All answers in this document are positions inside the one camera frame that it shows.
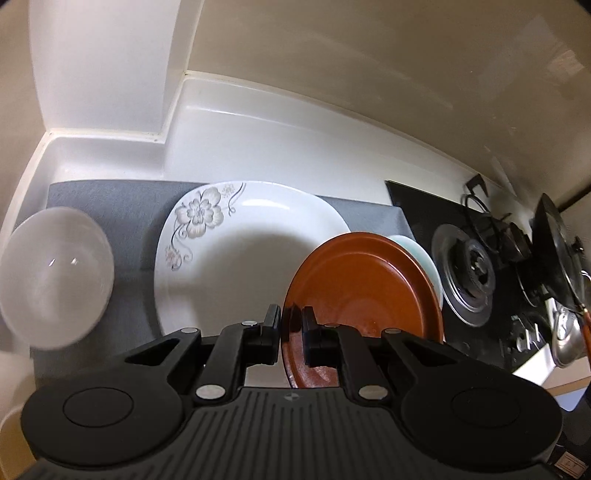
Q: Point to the steel kettle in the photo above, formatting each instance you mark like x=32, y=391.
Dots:
x=567, y=344

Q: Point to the plain white bowl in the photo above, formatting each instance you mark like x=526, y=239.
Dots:
x=57, y=276

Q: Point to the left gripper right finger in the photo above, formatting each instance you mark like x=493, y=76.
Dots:
x=368, y=367

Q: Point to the brown round plate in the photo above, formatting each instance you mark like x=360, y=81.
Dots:
x=363, y=280

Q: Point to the small dark pot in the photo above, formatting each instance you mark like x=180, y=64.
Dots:
x=516, y=245

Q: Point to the grey counter mat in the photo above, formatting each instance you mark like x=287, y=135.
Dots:
x=131, y=214

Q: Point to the white floral plate front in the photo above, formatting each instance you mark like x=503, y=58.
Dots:
x=227, y=251

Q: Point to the left stove burner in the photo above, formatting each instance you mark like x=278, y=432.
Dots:
x=466, y=272

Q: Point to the black wok lid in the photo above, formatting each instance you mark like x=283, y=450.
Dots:
x=559, y=267

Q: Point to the teal spiral bowl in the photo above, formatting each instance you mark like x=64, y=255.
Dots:
x=425, y=261

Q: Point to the black gas stove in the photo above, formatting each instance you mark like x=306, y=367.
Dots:
x=496, y=308

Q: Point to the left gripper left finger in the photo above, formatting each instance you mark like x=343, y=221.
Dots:
x=238, y=347

